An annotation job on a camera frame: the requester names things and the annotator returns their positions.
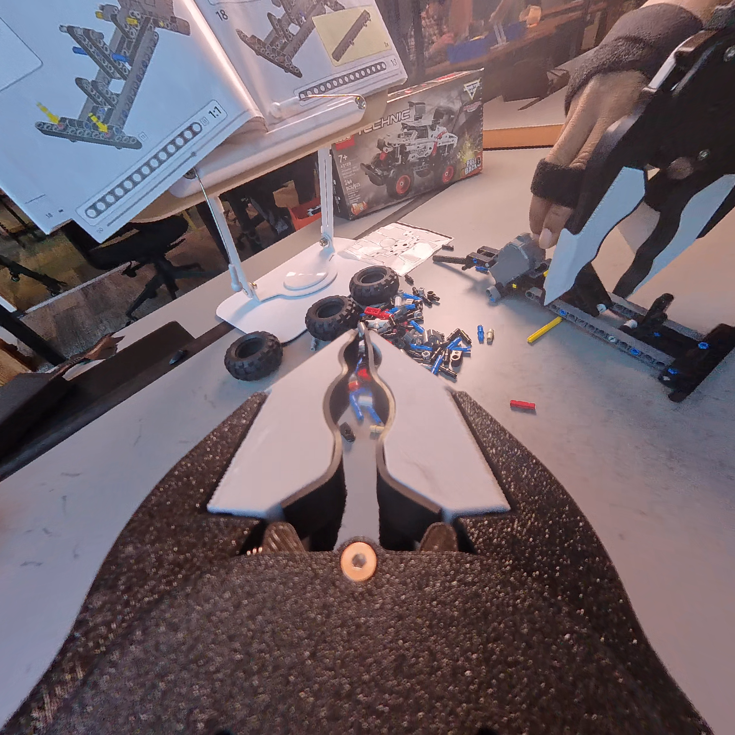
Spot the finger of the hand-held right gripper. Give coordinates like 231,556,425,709
612,170,735,299
542,167,647,306

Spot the grey desk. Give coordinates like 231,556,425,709
0,109,735,735

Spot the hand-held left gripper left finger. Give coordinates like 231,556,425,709
207,325,366,523

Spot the white book stand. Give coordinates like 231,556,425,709
150,92,385,345

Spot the grey and black brick chassis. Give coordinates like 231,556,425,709
437,234,735,403

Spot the building instruction booklet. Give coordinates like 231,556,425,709
0,0,408,242

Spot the pile of small building pieces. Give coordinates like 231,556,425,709
362,287,474,382

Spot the black office chair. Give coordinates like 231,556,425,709
87,216,196,322

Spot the white sticker sheet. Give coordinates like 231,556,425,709
345,224,454,276

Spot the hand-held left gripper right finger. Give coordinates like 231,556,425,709
366,325,510,520

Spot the black toy tyre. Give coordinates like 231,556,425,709
351,267,399,305
306,296,363,341
224,332,282,381

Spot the toy truck box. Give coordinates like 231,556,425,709
331,69,485,219

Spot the cluttered background workbench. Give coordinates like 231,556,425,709
408,0,609,104

